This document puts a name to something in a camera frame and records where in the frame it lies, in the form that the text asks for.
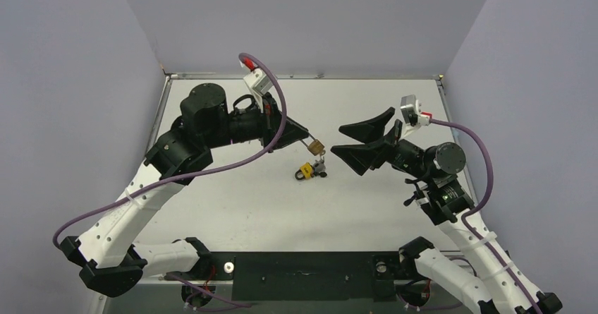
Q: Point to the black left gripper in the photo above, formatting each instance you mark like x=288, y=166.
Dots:
x=271, y=121

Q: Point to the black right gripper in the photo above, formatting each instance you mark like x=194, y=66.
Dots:
x=390, y=147

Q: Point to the brass padlock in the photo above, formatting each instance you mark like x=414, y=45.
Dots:
x=314, y=146

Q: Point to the yellow padlock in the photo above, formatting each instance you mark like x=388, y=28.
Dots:
x=305, y=172

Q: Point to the silver keys bunch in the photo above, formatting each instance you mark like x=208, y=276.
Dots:
x=319, y=168

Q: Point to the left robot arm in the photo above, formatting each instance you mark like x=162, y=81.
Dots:
x=110, y=259

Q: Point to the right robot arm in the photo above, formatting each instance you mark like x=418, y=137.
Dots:
x=493, y=284

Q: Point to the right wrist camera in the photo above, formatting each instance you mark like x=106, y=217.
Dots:
x=413, y=115

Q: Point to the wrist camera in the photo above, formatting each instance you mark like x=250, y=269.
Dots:
x=413, y=115
x=258, y=83

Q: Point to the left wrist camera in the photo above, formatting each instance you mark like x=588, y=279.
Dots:
x=258, y=83

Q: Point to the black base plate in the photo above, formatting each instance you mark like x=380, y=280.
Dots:
x=306, y=276

